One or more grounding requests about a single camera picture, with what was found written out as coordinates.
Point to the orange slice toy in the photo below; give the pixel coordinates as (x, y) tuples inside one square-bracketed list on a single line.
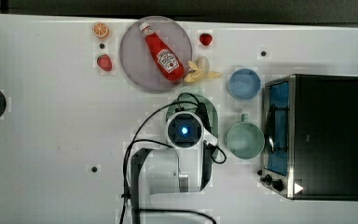
[(101, 30)]

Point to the purple round plate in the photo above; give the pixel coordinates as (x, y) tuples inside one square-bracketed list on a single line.
[(135, 57)]

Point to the peeled toy banana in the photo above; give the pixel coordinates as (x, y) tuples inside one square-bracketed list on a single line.
[(200, 70)]

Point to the red ketchup bottle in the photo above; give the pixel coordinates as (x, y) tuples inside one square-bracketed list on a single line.
[(165, 59)]

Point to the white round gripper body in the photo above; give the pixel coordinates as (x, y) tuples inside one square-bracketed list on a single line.
[(184, 130)]

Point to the blue bowl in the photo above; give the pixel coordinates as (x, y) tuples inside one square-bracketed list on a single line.
[(244, 84)]

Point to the green perforated strainer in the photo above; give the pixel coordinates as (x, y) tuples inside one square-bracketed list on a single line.
[(207, 113)]

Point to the green mug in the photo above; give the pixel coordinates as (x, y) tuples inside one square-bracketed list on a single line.
[(245, 140)]

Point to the dark red strawberry toy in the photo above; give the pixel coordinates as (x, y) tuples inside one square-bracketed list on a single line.
[(205, 39)]

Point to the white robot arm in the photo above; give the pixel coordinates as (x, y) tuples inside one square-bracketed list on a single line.
[(184, 166)]

